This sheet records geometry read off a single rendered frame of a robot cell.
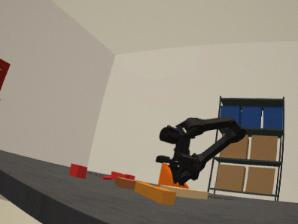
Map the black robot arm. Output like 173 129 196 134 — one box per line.
160 116 246 186

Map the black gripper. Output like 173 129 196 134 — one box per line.
156 145 201 183

